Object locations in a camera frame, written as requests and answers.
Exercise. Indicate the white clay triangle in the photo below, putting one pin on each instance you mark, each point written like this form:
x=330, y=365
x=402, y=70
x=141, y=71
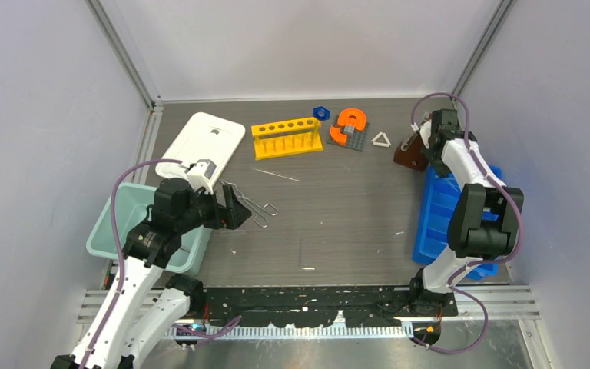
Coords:
x=381, y=140

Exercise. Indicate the thin glass rod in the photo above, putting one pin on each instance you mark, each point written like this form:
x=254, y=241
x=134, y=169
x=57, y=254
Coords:
x=271, y=173

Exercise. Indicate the brown wedge stand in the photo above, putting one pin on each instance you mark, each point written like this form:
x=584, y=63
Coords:
x=410, y=153

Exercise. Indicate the grey studded base plate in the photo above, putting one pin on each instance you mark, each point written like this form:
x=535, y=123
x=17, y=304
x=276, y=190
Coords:
x=348, y=133

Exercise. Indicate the white plastic lid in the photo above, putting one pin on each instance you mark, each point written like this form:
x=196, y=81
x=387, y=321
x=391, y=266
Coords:
x=203, y=137

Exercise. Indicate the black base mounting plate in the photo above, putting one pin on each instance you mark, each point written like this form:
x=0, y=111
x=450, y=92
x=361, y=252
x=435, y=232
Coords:
x=318, y=306

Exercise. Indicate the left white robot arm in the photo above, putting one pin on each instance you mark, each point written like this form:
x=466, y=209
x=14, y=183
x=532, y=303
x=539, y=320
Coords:
x=117, y=338

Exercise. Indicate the metal crucible tongs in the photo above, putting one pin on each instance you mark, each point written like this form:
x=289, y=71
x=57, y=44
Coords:
x=261, y=212

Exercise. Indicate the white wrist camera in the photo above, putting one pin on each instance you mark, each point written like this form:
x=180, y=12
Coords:
x=203, y=175
x=423, y=128

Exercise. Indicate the blue hexagonal nut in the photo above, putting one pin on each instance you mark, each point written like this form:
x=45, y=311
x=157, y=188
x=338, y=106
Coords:
x=321, y=113

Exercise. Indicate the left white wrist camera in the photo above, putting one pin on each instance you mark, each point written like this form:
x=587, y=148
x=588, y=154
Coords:
x=203, y=175

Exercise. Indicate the teal plastic bin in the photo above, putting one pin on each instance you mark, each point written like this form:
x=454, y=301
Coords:
x=130, y=209

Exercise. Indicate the blue plastic bin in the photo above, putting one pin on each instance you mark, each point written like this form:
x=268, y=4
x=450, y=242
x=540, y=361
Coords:
x=440, y=197

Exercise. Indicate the orange curved block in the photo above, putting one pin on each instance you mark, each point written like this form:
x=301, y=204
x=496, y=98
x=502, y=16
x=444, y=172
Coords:
x=354, y=113

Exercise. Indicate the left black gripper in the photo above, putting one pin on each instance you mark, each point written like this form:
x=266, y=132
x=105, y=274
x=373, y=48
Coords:
x=235, y=212

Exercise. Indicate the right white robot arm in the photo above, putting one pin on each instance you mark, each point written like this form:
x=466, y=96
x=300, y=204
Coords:
x=485, y=222

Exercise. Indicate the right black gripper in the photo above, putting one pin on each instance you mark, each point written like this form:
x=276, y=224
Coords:
x=441, y=171

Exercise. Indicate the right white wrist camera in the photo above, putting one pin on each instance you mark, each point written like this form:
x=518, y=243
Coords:
x=423, y=128

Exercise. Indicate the yellow test tube rack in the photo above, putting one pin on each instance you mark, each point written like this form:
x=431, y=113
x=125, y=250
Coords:
x=285, y=138

